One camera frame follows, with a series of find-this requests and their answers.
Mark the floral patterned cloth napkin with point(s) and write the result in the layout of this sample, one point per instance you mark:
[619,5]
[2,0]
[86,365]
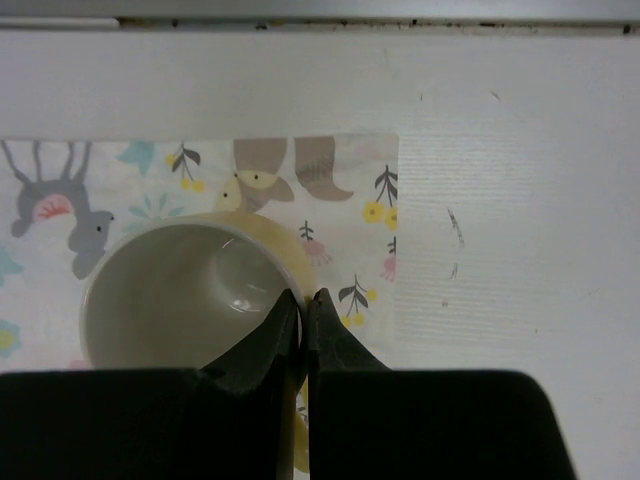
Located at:
[64,204]

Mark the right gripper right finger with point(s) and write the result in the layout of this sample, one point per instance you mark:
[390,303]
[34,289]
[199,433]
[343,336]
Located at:
[351,399]

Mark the yellow ceramic mug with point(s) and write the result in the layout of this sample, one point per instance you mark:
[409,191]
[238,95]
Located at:
[160,306]

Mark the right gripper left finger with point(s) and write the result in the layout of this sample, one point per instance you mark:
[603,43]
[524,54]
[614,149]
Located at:
[255,385]

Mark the aluminium table edge rail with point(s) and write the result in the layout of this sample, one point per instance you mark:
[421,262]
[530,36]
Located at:
[437,27]

